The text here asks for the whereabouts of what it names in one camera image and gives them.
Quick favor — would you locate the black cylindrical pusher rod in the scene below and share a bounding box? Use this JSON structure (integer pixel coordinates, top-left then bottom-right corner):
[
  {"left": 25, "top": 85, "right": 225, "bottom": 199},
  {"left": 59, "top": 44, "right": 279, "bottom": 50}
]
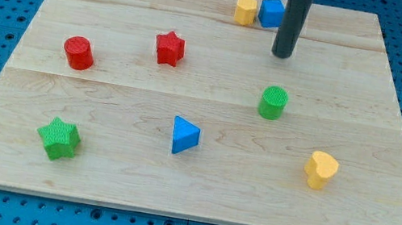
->
[{"left": 271, "top": 0, "right": 313, "bottom": 59}]

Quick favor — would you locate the green star block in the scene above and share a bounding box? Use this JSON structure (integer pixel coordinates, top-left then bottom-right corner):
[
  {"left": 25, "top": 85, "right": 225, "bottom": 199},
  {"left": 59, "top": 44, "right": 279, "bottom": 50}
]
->
[{"left": 37, "top": 117, "right": 81, "bottom": 160}]

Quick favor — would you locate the blue triangle block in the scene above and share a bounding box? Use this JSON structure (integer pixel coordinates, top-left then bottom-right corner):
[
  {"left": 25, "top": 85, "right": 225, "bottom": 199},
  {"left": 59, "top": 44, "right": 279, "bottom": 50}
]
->
[{"left": 171, "top": 116, "right": 201, "bottom": 154}]

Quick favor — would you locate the red star block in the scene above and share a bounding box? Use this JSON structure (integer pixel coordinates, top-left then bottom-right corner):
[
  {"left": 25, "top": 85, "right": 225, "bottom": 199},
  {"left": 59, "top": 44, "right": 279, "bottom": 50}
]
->
[{"left": 156, "top": 31, "right": 186, "bottom": 67}]

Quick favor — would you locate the yellow hexagon block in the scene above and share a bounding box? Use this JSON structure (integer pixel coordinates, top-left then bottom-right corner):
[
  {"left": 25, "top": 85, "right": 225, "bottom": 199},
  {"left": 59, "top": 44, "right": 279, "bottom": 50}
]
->
[{"left": 234, "top": 0, "right": 258, "bottom": 26}]

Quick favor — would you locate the blue cube block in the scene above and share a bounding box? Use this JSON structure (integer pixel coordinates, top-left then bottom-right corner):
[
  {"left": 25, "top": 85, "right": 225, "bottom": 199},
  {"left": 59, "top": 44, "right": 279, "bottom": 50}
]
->
[{"left": 258, "top": 0, "right": 285, "bottom": 28}]

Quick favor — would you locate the green cylinder block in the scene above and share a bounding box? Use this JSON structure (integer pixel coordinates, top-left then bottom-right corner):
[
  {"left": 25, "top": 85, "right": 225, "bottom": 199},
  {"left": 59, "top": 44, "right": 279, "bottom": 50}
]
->
[{"left": 258, "top": 85, "right": 289, "bottom": 120}]

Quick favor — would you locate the red cylinder block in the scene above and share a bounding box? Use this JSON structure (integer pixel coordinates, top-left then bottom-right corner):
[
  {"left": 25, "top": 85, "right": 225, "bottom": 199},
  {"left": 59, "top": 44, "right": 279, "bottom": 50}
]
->
[{"left": 63, "top": 36, "right": 94, "bottom": 70}]

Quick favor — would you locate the yellow heart block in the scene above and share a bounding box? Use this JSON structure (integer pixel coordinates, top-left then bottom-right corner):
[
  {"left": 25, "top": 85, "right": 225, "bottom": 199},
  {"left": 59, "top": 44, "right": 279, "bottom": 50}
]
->
[{"left": 304, "top": 151, "right": 339, "bottom": 190}]

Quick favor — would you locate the light wooden board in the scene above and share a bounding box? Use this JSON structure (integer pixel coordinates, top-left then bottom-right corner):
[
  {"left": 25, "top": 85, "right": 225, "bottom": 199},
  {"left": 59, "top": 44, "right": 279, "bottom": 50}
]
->
[{"left": 0, "top": 0, "right": 402, "bottom": 225}]

